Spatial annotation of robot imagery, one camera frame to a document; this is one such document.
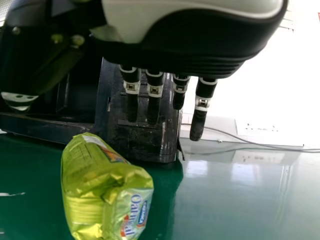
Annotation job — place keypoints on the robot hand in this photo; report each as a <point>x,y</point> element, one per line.
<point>190,37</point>

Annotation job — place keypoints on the black oven with glass door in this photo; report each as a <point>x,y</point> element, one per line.
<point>145,140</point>

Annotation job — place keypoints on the yellow-green biscuit packet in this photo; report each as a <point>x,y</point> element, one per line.
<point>100,190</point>

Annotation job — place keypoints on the white socket strip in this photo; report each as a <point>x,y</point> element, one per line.
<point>270,132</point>

